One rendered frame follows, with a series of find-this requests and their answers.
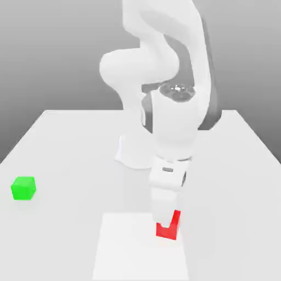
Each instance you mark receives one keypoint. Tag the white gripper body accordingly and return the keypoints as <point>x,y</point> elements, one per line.
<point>163,202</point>

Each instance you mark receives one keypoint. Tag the small red cube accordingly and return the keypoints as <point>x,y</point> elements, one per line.
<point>168,232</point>

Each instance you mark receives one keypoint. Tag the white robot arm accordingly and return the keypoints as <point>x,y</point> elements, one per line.
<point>175,123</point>

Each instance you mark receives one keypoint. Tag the small green cube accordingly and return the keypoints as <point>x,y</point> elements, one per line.
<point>23,188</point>

